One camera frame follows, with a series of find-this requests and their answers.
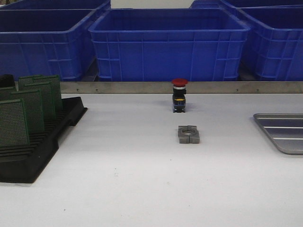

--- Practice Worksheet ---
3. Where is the green perforated circuit board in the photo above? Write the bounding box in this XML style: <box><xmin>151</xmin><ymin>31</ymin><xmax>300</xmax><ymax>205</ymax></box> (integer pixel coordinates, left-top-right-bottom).
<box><xmin>10</xmin><ymin>89</ymin><xmax>45</xmax><ymax>134</ymax></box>
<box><xmin>0</xmin><ymin>99</ymin><xmax>30</xmax><ymax>148</ymax></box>
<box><xmin>23</xmin><ymin>82</ymin><xmax>56</xmax><ymax>122</ymax></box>

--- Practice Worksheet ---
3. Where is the rear right green circuit board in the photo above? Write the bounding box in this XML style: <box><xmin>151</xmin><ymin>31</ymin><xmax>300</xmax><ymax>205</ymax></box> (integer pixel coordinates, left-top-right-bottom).
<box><xmin>33</xmin><ymin>75</ymin><xmax>63</xmax><ymax>112</ymax></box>

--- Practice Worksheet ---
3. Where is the rear left green circuit board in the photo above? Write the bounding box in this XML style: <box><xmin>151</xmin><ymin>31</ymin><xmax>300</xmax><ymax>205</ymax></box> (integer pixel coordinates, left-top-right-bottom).
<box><xmin>18</xmin><ymin>75</ymin><xmax>43</xmax><ymax>91</ymax></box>

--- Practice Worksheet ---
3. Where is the silver metal tray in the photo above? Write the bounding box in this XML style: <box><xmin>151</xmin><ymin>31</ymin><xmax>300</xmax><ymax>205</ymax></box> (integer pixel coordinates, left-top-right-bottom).
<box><xmin>253</xmin><ymin>113</ymin><xmax>303</xmax><ymax>155</ymax></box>

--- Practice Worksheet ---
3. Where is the black slotted board rack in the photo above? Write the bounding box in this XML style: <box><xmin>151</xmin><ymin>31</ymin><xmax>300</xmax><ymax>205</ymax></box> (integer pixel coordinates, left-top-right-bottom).
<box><xmin>0</xmin><ymin>74</ymin><xmax>87</xmax><ymax>183</ymax></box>

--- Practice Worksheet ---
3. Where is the left edge green circuit board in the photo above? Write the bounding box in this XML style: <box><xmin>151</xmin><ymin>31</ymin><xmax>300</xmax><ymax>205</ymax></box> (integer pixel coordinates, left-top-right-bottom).
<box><xmin>0</xmin><ymin>87</ymin><xmax>16</xmax><ymax>101</ymax></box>

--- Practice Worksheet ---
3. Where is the red emergency stop button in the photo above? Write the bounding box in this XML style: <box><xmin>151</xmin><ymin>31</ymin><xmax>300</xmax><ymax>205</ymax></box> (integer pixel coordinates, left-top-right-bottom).
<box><xmin>172</xmin><ymin>78</ymin><xmax>188</xmax><ymax>113</ymax></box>

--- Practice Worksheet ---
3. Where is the grey square metal block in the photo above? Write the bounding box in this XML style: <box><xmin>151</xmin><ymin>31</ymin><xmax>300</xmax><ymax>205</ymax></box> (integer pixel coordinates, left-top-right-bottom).
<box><xmin>178</xmin><ymin>125</ymin><xmax>200</xmax><ymax>144</ymax></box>

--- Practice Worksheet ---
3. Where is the centre blue plastic crate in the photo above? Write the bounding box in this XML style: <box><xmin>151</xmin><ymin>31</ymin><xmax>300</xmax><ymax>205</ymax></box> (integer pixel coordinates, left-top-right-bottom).
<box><xmin>89</xmin><ymin>9</ymin><xmax>250</xmax><ymax>82</ymax></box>

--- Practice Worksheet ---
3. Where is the blue plastic crate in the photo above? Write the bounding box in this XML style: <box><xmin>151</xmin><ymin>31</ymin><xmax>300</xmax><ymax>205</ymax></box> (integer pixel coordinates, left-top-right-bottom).
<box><xmin>89</xmin><ymin>9</ymin><xmax>250</xmax><ymax>82</ymax></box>
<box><xmin>0</xmin><ymin>9</ymin><xmax>96</xmax><ymax>81</ymax></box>
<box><xmin>237</xmin><ymin>7</ymin><xmax>303</xmax><ymax>81</ymax></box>

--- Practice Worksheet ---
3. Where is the far right blue crate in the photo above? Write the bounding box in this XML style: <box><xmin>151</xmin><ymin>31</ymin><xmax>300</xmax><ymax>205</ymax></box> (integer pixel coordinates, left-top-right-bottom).
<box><xmin>190</xmin><ymin>0</ymin><xmax>303</xmax><ymax>9</ymax></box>

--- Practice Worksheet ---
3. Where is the left blue plastic crate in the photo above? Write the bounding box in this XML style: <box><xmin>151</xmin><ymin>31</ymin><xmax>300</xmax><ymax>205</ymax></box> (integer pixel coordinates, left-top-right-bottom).
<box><xmin>0</xmin><ymin>9</ymin><xmax>96</xmax><ymax>81</ymax></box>

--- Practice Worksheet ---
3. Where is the right blue plastic crate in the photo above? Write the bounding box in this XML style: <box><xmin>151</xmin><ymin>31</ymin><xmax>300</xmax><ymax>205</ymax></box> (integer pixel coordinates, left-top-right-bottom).
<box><xmin>237</xmin><ymin>7</ymin><xmax>303</xmax><ymax>81</ymax></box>

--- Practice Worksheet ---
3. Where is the far left blue crate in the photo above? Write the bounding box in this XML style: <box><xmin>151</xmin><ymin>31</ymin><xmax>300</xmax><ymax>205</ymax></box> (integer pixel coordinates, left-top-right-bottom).
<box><xmin>0</xmin><ymin>0</ymin><xmax>111</xmax><ymax>15</ymax></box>

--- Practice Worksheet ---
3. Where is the metal table edge rail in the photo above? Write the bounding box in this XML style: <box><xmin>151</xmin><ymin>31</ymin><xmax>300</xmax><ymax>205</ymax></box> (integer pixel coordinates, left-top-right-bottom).
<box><xmin>61</xmin><ymin>81</ymin><xmax>303</xmax><ymax>94</ymax></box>

